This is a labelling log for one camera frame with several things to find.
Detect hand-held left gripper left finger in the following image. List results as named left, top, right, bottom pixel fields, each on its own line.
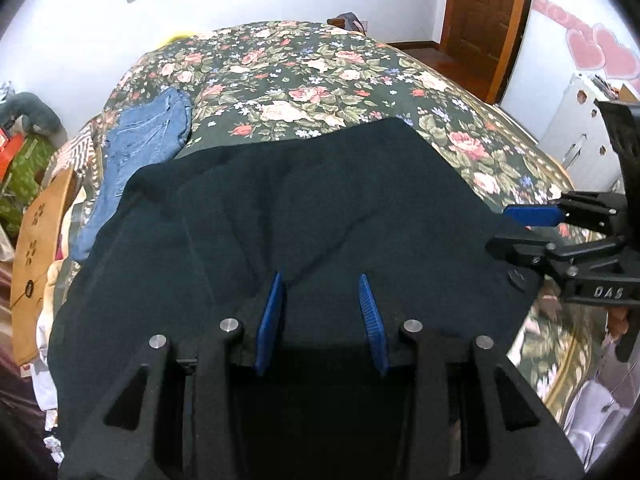
left=59, top=271, right=288, bottom=480

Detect dark floral blanket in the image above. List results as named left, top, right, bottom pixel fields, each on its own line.
left=60, top=20, right=621, bottom=411

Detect blue denim shorts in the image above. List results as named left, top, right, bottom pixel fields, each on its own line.
left=74, top=87, right=193, bottom=263

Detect orange box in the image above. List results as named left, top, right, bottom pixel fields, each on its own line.
left=0, top=127, right=26, bottom=181

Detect black pants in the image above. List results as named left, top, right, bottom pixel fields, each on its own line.
left=47, top=117, right=538, bottom=480

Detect person's right hand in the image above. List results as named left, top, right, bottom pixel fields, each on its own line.
left=607, top=306, right=631, bottom=342

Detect striped cloth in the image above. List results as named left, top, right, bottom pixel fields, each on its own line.
left=50, top=115, right=118, bottom=186

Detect white plastic cabinet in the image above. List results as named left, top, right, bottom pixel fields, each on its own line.
left=540, top=72, right=626, bottom=191

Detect brown wooden door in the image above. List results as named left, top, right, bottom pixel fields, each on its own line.
left=440, top=0, right=538, bottom=106

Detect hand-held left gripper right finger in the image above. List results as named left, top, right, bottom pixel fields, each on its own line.
left=357, top=272, right=586, bottom=480

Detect grey backpack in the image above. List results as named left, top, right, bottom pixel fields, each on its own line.
left=327, top=12, right=368, bottom=36

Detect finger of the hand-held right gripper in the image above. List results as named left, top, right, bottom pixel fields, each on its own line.
left=486, top=232, right=629, bottom=287
left=504, top=191, right=627, bottom=234

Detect white heart-print wardrobe door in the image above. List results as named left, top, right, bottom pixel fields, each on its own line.
left=500, top=0, right=640, bottom=196

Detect green storage box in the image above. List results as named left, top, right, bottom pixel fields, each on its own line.
left=0, top=132, right=56, bottom=241

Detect wooden lap table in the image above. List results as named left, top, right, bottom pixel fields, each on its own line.
left=10, top=166, right=76, bottom=366

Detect grey plush pillow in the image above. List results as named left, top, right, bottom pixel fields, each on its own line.
left=0, top=91, right=68, bottom=146

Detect white cloth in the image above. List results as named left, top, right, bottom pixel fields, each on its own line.
left=562, top=330, right=640, bottom=466

